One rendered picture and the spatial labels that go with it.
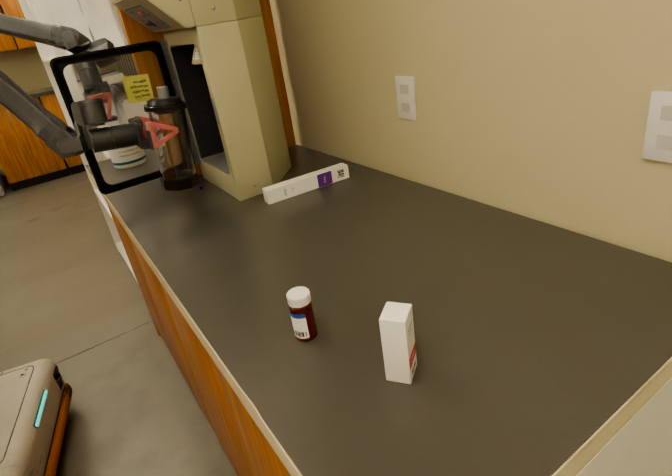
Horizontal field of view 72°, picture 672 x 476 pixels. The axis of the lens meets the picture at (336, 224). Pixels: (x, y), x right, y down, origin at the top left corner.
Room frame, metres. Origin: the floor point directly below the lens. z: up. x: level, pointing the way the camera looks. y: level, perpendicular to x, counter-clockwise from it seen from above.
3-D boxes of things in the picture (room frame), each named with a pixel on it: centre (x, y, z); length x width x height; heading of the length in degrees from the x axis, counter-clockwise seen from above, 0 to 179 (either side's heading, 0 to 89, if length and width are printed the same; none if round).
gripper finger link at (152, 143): (1.21, 0.42, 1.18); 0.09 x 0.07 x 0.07; 120
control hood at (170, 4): (1.36, 0.39, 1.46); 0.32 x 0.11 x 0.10; 30
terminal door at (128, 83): (1.43, 0.56, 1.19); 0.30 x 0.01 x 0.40; 122
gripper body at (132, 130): (1.21, 0.49, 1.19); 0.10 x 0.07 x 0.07; 30
